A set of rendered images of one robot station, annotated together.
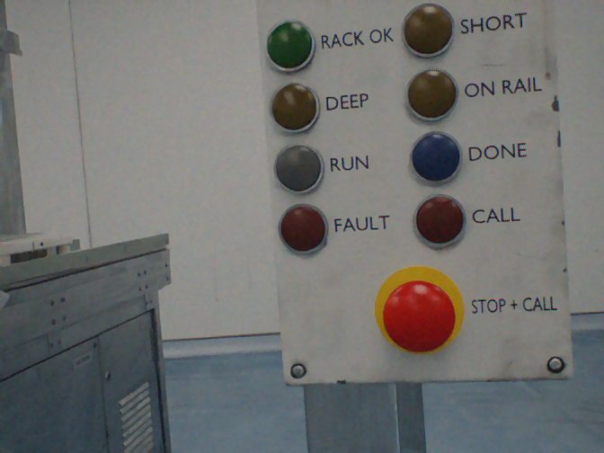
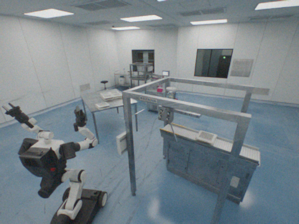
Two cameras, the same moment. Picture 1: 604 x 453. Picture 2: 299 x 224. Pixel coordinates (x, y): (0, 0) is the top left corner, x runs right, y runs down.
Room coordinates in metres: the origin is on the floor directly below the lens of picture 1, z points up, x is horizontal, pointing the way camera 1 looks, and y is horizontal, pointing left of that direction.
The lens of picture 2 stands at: (1.36, -1.30, 2.06)
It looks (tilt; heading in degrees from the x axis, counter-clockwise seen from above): 24 degrees down; 114
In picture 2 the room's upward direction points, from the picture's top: straight up
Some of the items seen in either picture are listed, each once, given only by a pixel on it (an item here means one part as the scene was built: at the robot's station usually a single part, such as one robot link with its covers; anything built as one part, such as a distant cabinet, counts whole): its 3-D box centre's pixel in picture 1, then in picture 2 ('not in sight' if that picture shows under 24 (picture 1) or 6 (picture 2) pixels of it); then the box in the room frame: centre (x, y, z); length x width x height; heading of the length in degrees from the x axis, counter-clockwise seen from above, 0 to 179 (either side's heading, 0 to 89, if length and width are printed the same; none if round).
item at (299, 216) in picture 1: (302, 228); not in sight; (0.41, 0.00, 0.94); 0.03 x 0.01 x 0.03; 80
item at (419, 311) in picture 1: (419, 312); not in sight; (0.40, -0.06, 0.88); 0.04 x 0.04 x 0.04; 80
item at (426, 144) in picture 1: (435, 157); not in sight; (0.40, -0.08, 0.97); 0.03 x 0.01 x 0.03; 80
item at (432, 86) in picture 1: (431, 93); not in sight; (0.40, -0.08, 1.01); 0.03 x 0.01 x 0.03; 80
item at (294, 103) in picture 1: (294, 107); not in sight; (0.41, 0.00, 1.01); 0.03 x 0.01 x 0.03; 80
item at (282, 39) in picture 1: (289, 45); not in sight; (0.41, 0.00, 1.04); 0.03 x 0.01 x 0.03; 80
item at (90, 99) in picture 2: not in sight; (106, 98); (-1.22, 1.59, 0.83); 1.50 x 1.10 x 0.04; 146
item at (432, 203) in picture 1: (439, 219); not in sight; (0.40, -0.08, 0.94); 0.03 x 0.01 x 0.03; 80
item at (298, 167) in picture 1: (297, 168); not in sight; (0.41, 0.00, 0.97); 0.03 x 0.01 x 0.03; 80
